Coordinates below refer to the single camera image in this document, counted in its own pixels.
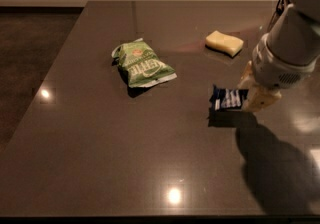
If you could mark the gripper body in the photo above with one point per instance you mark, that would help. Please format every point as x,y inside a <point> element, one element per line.
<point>270,69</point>

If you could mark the yellow sponge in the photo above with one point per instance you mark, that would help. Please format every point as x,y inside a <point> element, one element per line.
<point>228,44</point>

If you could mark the blue rxbar blueberry wrapper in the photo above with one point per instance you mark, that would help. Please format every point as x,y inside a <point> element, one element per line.
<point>224,99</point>

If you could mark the black wire basket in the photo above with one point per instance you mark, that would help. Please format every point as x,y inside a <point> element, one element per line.
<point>281,6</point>

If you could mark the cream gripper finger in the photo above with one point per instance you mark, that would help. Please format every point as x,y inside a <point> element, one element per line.
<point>247,78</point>
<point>257,101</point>

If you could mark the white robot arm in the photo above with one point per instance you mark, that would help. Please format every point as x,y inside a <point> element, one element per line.
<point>284,56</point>

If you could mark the green kettle chips bag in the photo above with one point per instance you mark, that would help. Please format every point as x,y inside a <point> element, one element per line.
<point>141,66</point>

